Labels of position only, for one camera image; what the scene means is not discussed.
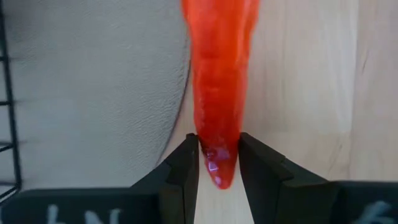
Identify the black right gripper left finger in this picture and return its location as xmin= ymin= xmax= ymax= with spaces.
xmin=0 ymin=133 xmax=200 ymax=224

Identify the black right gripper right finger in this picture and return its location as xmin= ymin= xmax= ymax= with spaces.
xmin=238 ymin=132 xmax=398 ymax=224

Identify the orange carrot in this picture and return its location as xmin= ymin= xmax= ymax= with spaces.
xmin=181 ymin=0 xmax=261 ymax=190

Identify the round grey mat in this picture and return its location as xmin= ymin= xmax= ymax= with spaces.
xmin=0 ymin=0 xmax=191 ymax=191

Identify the black wire basket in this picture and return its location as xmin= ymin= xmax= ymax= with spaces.
xmin=0 ymin=0 xmax=22 ymax=203

